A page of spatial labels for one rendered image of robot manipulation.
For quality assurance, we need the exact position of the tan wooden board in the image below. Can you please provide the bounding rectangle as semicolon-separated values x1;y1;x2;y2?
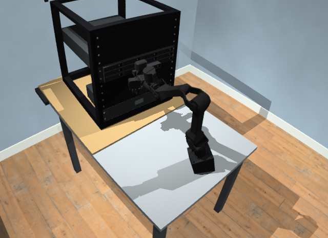
38;74;185;155

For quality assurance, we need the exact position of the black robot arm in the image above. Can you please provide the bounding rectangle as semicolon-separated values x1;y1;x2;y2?
128;66;211;160

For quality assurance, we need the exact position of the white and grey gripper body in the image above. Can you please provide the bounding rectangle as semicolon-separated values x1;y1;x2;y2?
134;59;147;95

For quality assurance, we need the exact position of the black rack frame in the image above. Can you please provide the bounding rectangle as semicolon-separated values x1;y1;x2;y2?
50;0;181;130

